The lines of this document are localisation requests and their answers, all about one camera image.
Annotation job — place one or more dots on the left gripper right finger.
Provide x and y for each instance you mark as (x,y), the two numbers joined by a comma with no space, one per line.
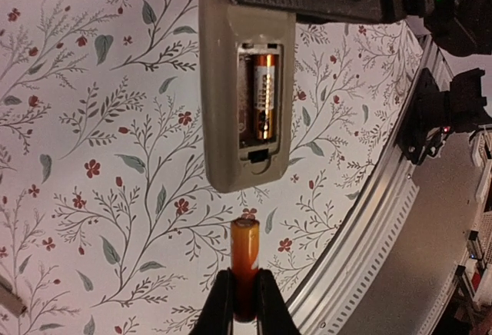
(273,317)

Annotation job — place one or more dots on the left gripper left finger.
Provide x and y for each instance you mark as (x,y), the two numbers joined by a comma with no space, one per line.
(217,314)

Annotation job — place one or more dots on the grey battery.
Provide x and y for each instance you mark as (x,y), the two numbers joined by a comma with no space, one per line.
(264,82)

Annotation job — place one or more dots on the orange battery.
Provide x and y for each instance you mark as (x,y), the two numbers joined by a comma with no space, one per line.
(245,243)

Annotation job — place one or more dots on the grey white remote control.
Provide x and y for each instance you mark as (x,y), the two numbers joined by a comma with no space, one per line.
(230,36)

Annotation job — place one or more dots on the grey remote battery cover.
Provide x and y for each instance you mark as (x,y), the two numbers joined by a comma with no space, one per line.
(10,301)

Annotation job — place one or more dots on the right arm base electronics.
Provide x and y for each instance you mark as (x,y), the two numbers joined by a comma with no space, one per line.
(433,115)

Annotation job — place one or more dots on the floral patterned table mat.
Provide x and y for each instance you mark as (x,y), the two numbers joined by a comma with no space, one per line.
(108,223)

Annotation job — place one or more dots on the front aluminium rail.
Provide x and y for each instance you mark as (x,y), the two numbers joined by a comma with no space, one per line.
(359,239)

